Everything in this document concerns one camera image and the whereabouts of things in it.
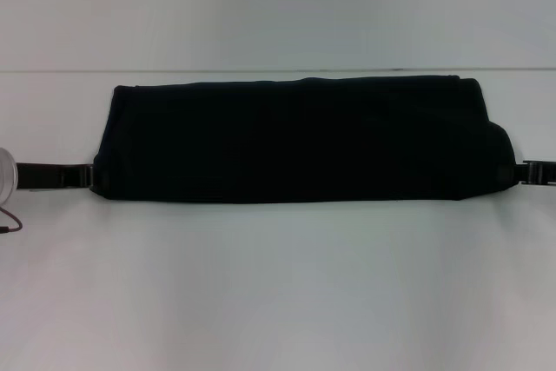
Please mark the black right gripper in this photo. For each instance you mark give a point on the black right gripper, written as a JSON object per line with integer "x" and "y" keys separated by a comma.
{"x": 540, "y": 172}

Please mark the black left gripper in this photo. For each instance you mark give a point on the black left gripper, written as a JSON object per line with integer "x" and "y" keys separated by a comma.
{"x": 48, "y": 175}

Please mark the black T-shirt with FREE print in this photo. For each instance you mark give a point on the black T-shirt with FREE print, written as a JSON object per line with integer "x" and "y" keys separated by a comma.
{"x": 304, "y": 141}

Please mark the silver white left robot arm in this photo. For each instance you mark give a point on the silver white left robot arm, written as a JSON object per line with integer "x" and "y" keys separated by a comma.
{"x": 6, "y": 175}

